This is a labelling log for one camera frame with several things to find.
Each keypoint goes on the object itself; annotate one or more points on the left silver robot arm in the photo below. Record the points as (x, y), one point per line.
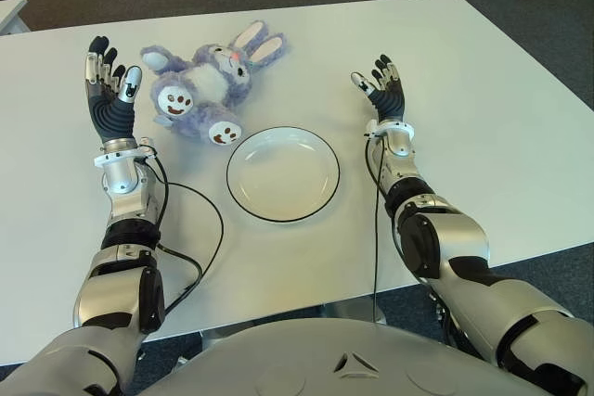
(107, 294)

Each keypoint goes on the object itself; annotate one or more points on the white neighbouring desk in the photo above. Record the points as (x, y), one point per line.
(9, 16)

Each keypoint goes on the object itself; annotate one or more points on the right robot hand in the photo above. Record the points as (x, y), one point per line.
(390, 101)

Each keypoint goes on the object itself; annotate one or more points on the white plate black rim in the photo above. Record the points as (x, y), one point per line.
(283, 173)

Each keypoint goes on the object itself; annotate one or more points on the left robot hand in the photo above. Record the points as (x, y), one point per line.
(111, 118)

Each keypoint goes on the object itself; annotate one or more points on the grey robot torso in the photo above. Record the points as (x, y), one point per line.
(301, 359)

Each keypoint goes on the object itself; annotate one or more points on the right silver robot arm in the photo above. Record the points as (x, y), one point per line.
(459, 238)

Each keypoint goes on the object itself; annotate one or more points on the purple plush bunny doll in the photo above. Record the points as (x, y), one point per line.
(204, 80)

